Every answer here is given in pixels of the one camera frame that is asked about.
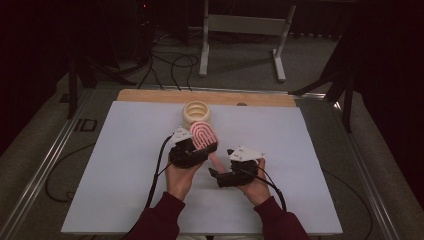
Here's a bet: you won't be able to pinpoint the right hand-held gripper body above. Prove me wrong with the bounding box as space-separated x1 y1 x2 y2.
216 145 266 188

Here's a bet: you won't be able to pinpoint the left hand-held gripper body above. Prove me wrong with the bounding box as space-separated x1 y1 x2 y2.
168 125 205 169

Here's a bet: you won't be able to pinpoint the pink striped toy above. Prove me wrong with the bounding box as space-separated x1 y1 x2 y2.
189 120 228 175

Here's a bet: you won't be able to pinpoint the cream ringed duck cup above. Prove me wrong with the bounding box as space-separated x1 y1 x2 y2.
181 100 212 129

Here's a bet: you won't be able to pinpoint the person's right hand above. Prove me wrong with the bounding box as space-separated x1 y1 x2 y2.
236 158 272 208

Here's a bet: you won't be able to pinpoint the person's left hand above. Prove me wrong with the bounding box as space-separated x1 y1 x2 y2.
164 161 202 202

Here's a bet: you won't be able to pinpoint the white table mat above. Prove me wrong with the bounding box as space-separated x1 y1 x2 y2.
60 100 344 236

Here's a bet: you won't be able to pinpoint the black tripod stand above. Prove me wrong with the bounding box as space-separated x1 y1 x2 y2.
288 33 356 134
64 49 138 120

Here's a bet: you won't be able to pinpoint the white metal stand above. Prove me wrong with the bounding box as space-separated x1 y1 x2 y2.
198 0 297 83

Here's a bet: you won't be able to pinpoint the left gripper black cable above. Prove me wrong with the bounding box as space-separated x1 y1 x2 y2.
144 134 174 209

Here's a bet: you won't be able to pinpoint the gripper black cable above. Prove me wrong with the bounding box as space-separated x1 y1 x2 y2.
144 134 174 209
238 166 288 213

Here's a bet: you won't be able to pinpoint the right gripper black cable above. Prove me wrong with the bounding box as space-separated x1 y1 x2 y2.
238 166 288 213

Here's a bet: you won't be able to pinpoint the black floor cables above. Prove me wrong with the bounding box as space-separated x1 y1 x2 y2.
138 49 199 92

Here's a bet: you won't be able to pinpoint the black floor cable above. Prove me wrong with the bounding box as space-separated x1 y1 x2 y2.
321 169 374 231
45 142 96 203

